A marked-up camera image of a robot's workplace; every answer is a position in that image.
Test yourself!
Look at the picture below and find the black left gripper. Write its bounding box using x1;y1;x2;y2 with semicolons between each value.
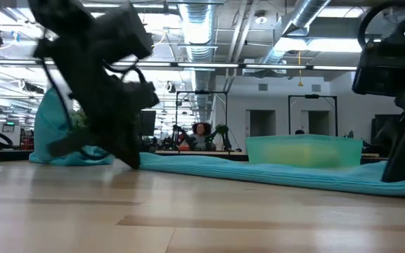
33;2;160;170

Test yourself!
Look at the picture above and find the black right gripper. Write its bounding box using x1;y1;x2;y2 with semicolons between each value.
352;37;405;184

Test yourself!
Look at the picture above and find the blue microfiber towel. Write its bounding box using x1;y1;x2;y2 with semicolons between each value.
139;153;405;198
29;87;115;167

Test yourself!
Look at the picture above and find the yellow microfiber towel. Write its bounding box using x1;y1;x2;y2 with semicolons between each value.
265;143;340;167

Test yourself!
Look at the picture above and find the green artificial plant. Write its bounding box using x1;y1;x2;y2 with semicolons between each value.
70;108;88;129

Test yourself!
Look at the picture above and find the black storage shelf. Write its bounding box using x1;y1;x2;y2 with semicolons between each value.
371;114;405;155

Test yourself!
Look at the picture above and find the black background monitor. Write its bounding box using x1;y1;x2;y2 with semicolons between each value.
139;110;157;137

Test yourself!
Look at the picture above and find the green translucent plastic bin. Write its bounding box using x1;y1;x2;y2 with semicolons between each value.
246;134;364;168

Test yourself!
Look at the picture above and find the wooden background desk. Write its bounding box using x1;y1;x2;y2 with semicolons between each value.
155;150;249;157

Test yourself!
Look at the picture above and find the yellow hanging pendant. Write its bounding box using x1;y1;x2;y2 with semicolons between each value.
296;51;304;88

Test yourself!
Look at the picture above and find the overhead light bar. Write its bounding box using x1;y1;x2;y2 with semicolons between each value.
0;58;358;71

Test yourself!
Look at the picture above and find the black aluminium table frame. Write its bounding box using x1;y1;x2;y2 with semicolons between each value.
0;147;34;164

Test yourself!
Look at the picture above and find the silver ventilation duct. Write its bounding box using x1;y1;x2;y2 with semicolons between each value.
258;0;332;67
178;3;218;124

